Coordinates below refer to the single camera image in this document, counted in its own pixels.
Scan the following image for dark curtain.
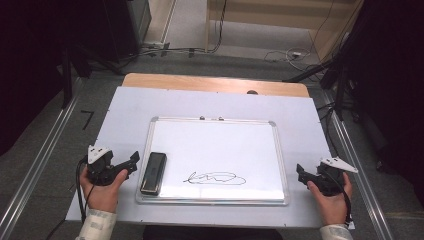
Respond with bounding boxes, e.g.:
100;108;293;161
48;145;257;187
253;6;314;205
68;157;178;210
0;0;108;158
343;0;424;208

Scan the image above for black cabinet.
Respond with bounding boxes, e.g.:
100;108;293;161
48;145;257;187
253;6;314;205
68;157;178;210
99;0;153;63

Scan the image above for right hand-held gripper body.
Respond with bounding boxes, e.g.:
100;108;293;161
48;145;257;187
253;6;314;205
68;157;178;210
311;157;359;197

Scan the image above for aluminium floor rail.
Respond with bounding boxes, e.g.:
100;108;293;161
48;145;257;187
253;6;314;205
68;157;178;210
321;89;396;240
0;77;84;240

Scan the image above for left hand-held gripper cable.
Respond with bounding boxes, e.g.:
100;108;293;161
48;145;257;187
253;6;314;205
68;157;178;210
75;155;97;224

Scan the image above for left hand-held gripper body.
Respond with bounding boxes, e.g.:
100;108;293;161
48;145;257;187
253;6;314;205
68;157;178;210
87;144;118;187

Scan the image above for metal-framed whiteboard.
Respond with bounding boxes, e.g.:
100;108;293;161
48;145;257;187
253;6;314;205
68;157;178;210
134;115;290;207

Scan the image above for right hand-held gripper cable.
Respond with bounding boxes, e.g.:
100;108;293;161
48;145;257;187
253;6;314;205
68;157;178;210
328;169;354;226

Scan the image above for black whiteboard eraser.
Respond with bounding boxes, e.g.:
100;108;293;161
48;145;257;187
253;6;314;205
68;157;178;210
139;151;168;197

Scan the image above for hand-held gripper cable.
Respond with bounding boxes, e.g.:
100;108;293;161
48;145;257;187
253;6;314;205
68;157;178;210
75;155;97;224
328;169;354;226

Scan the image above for black cables by stand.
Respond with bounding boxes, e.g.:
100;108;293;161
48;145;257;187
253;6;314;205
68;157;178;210
316;101;338;158

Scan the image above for person's right hand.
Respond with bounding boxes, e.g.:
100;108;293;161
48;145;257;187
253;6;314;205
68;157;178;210
307;172;354;226

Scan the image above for black floor cables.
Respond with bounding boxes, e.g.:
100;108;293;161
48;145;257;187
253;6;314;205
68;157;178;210
118;0;229;63

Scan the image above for power strip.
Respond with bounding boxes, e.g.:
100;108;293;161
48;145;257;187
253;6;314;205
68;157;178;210
143;41;171;57

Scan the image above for black metal stand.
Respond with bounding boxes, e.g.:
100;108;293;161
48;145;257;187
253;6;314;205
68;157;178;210
282;59;354;122
59;39;126;109

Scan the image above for light wooden shelf unit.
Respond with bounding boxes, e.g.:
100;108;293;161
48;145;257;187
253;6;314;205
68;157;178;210
204;0;364;63

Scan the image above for large white table panel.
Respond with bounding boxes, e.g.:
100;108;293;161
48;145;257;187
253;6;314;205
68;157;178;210
65;85;333;230

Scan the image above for person's dark clothing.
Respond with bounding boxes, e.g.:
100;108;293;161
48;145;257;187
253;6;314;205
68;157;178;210
143;225;284;240

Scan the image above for white floor cable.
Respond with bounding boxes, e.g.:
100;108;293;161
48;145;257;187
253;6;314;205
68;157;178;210
263;47;313;72

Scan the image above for person's left hand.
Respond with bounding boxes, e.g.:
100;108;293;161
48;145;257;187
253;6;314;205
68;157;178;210
79;166;130;214

